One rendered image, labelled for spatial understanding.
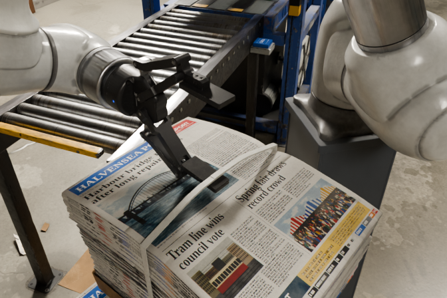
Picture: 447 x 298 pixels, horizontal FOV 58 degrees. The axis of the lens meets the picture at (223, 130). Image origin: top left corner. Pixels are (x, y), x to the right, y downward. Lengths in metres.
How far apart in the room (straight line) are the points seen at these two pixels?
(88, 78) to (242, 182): 0.28
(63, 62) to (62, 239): 1.50
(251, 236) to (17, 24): 0.42
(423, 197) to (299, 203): 1.82
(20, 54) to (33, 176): 1.93
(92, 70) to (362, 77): 0.40
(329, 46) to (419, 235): 1.51
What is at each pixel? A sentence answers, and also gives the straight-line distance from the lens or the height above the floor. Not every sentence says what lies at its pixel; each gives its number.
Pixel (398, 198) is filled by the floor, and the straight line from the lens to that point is 2.34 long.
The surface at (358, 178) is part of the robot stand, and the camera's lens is 0.97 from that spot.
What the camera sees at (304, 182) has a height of 1.07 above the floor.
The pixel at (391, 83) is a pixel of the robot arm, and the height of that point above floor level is 1.22.
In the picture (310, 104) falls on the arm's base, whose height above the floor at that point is 1.03.
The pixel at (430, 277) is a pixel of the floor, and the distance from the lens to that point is 2.03.
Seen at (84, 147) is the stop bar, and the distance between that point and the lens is 1.18.
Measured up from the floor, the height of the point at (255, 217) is 1.07.
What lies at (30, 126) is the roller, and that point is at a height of 0.79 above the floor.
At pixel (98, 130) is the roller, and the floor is 0.79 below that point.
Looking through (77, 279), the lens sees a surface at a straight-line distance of 1.93.
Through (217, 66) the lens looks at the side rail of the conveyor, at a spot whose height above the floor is 0.79.
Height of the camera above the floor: 1.48
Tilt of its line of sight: 34 degrees down
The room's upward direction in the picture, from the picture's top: straight up
